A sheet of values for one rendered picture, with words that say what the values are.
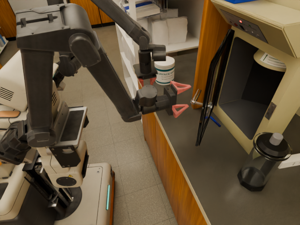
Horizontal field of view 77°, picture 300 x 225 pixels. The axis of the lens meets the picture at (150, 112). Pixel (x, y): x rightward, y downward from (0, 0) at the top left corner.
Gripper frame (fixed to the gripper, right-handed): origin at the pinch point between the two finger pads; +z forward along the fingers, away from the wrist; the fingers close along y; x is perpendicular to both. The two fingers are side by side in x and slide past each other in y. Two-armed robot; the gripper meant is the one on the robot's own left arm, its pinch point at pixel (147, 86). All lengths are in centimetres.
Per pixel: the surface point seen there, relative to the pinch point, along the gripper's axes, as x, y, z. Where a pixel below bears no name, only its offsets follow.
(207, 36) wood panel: -9.0, 25.8, -24.6
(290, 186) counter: -62, 38, 16
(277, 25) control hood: -44, 21, -40
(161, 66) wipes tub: 19.6, 15.1, 2.1
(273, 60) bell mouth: -35, 36, -24
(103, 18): 455, 11, 91
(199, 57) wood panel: -8.1, 23.8, -15.0
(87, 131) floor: 91, -56, 110
